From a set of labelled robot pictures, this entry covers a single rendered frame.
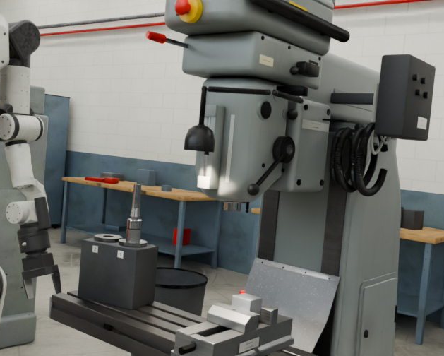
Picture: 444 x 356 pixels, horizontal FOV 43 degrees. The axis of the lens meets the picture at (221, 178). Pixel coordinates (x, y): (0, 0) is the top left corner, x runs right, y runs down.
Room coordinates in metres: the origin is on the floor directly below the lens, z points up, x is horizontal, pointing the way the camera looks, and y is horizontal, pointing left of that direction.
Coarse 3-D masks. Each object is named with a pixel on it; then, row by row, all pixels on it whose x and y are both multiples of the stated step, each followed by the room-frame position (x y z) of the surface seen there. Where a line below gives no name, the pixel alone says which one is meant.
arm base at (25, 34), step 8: (16, 24) 1.70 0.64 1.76; (24, 24) 1.72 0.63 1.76; (32, 24) 1.74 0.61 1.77; (8, 32) 1.67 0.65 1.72; (16, 32) 1.69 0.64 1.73; (24, 32) 1.72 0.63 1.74; (32, 32) 1.74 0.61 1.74; (16, 40) 1.69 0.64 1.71; (24, 40) 1.72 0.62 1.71; (32, 40) 1.75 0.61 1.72; (16, 48) 1.70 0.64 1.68; (24, 48) 1.72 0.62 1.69; (32, 48) 1.75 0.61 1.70; (16, 56) 1.71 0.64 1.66; (24, 56) 1.72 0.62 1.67
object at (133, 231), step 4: (128, 224) 1.78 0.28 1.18; (132, 224) 1.77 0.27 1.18; (136, 224) 1.78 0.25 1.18; (140, 224) 1.79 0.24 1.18; (128, 228) 1.78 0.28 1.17; (132, 228) 1.77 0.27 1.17; (136, 228) 1.78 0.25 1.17; (140, 228) 1.79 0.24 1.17; (128, 232) 1.78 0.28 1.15; (132, 232) 1.77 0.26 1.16; (136, 232) 1.78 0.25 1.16; (140, 232) 1.79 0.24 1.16; (128, 236) 1.78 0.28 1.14; (132, 236) 1.77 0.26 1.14; (136, 236) 1.78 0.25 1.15; (140, 236) 1.80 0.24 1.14; (128, 240) 1.78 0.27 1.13; (132, 240) 1.77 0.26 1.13; (136, 240) 1.78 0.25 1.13
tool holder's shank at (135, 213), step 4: (136, 184) 1.78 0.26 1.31; (140, 184) 1.80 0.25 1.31; (136, 188) 1.78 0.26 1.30; (140, 188) 1.79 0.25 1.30; (136, 192) 1.78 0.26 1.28; (136, 196) 1.78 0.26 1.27; (136, 200) 1.78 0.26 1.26; (132, 204) 1.79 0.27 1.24; (136, 204) 1.79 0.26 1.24; (132, 208) 1.79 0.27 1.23; (136, 208) 1.79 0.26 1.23; (132, 212) 1.79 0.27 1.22; (136, 212) 1.78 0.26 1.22; (132, 216) 1.78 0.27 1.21; (136, 216) 1.78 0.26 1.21
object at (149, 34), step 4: (148, 32) 1.38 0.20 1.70; (152, 32) 1.38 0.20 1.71; (156, 32) 1.39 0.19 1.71; (148, 36) 1.38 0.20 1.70; (152, 36) 1.38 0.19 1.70; (156, 36) 1.39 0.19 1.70; (160, 36) 1.40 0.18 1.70; (164, 36) 1.41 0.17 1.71; (152, 40) 1.40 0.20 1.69; (156, 40) 1.40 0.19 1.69; (160, 40) 1.40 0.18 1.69; (164, 40) 1.41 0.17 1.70; (168, 40) 1.43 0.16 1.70; (172, 40) 1.44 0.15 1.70; (176, 44) 1.46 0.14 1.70; (180, 44) 1.46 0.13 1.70; (184, 44) 1.47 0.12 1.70
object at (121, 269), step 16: (96, 240) 1.81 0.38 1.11; (112, 240) 1.80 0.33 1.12; (144, 240) 1.82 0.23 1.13; (80, 256) 1.82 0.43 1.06; (96, 256) 1.79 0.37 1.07; (112, 256) 1.76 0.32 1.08; (128, 256) 1.73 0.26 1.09; (144, 256) 1.75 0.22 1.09; (80, 272) 1.81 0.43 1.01; (96, 272) 1.78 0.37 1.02; (112, 272) 1.75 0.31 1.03; (128, 272) 1.73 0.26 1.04; (144, 272) 1.76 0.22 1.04; (80, 288) 1.81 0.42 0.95; (96, 288) 1.78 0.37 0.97; (112, 288) 1.75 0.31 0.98; (128, 288) 1.72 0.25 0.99; (144, 288) 1.77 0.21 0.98; (112, 304) 1.75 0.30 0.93; (128, 304) 1.72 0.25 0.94; (144, 304) 1.77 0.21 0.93
